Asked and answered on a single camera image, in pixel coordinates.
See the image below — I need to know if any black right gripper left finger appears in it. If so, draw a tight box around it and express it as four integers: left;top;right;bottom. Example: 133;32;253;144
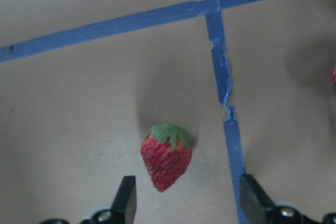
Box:
111;175;137;223

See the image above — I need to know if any red strawberry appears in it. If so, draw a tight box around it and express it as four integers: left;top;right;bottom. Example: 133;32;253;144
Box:
332;67;336;86
140;123;193;193

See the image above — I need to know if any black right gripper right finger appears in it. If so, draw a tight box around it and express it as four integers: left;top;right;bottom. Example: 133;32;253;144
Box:
240;174;275;224

